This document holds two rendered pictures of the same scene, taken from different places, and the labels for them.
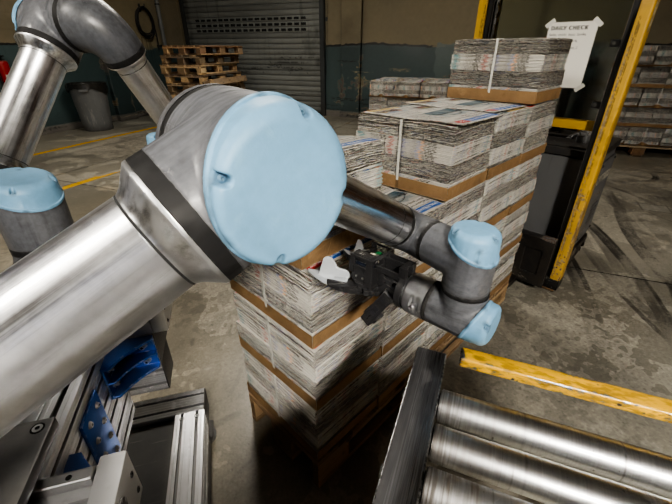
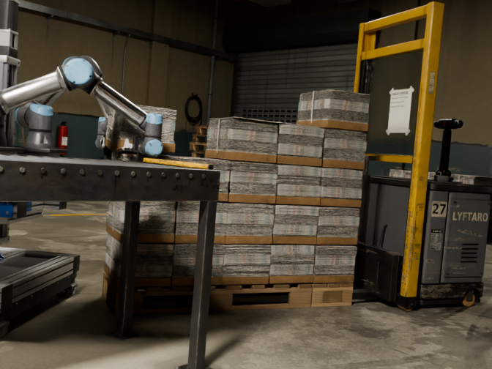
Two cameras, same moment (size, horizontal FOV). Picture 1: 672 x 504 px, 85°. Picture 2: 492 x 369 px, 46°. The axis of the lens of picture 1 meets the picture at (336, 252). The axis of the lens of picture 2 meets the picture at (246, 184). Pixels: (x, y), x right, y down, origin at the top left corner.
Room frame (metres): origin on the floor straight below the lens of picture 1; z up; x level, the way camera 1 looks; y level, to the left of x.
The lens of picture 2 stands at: (-1.78, -1.58, 0.87)
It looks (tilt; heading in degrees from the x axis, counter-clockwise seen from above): 3 degrees down; 22
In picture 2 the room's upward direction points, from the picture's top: 5 degrees clockwise
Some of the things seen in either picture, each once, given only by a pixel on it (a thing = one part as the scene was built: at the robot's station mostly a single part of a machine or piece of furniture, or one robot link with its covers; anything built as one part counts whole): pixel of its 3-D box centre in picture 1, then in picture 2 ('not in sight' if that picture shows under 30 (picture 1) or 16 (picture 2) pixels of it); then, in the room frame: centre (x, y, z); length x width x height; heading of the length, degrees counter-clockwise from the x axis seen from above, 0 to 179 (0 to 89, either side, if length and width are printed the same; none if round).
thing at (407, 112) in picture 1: (431, 113); (244, 120); (1.31, -0.32, 1.06); 0.37 x 0.29 x 0.01; 47
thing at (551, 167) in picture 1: (531, 196); (422, 237); (2.32, -1.29, 0.40); 0.69 x 0.55 x 0.80; 45
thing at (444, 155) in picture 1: (422, 148); (241, 140); (1.32, -0.30, 0.95); 0.38 x 0.29 x 0.23; 47
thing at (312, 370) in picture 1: (390, 288); (213, 230); (1.22, -0.22, 0.42); 1.17 x 0.39 x 0.83; 135
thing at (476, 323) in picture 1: (461, 311); (151, 147); (0.49, -0.21, 0.87); 0.11 x 0.08 x 0.09; 49
